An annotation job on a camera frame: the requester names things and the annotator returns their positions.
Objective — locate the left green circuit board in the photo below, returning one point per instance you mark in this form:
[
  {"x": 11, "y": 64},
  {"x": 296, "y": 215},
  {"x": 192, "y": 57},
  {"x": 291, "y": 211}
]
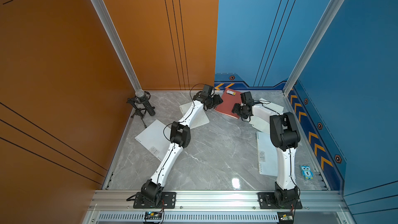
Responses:
[{"x": 153, "y": 216}]

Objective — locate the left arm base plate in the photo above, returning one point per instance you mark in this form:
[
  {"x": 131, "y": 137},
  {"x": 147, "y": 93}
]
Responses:
[{"x": 166, "y": 200}]

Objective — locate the red spiral notebook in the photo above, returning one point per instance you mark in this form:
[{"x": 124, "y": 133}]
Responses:
[{"x": 230, "y": 97}]

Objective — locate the left aluminium corner post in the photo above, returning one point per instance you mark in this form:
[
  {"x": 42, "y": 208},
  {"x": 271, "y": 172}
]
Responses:
[{"x": 109, "y": 27}]

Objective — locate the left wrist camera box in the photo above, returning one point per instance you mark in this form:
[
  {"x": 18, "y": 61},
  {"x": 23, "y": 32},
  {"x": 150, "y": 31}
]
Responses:
[{"x": 205, "y": 92}]

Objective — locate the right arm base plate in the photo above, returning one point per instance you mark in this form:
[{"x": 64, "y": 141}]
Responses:
[{"x": 268, "y": 200}]

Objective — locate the torn white page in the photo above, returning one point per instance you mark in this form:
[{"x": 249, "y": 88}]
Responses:
[{"x": 264, "y": 121}]

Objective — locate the aluminium corner post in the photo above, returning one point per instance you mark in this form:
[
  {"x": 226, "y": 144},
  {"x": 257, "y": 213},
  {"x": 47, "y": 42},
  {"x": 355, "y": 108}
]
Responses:
[
  {"x": 109, "y": 27},
  {"x": 326, "y": 19}
]

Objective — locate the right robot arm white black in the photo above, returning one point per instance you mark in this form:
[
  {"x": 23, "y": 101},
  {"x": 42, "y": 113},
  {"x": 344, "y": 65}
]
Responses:
[{"x": 285, "y": 137}]

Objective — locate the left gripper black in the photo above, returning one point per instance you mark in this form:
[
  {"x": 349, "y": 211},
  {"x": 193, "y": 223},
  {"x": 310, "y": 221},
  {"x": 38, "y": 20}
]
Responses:
[{"x": 217, "y": 98}]

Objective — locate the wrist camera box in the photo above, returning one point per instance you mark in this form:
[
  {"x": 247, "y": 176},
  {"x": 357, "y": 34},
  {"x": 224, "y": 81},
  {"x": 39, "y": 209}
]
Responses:
[
  {"x": 246, "y": 98},
  {"x": 205, "y": 92}
]

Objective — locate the white spiral notebook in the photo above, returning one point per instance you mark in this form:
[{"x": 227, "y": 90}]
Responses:
[
  {"x": 267, "y": 155},
  {"x": 154, "y": 140}
]

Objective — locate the right circuit board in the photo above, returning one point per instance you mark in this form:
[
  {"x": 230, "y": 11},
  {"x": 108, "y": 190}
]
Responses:
[{"x": 285, "y": 218}]

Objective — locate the aluminium front rail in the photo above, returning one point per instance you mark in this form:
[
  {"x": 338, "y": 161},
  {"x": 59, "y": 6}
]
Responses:
[{"x": 212, "y": 207}]

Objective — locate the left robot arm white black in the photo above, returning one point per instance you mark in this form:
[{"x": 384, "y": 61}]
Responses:
[{"x": 180, "y": 137}]

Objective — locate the right aluminium corner post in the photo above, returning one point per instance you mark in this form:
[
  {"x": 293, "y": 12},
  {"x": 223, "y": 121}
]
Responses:
[{"x": 326, "y": 19}]

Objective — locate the blue owl number card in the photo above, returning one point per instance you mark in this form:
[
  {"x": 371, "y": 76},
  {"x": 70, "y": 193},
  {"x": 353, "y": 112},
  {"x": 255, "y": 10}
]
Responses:
[{"x": 307, "y": 172}]

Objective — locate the black microphone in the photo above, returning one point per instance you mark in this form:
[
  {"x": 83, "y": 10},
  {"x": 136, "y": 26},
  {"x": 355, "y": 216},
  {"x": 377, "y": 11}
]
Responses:
[{"x": 141, "y": 105}]

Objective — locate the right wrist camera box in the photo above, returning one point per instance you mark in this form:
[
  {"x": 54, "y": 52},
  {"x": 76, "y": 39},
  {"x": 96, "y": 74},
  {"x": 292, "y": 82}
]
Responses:
[{"x": 246, "y": 98}]

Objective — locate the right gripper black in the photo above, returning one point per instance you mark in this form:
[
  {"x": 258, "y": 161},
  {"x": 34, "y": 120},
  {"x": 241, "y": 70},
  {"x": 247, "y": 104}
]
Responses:
[{"x": 235, "y": 110}]

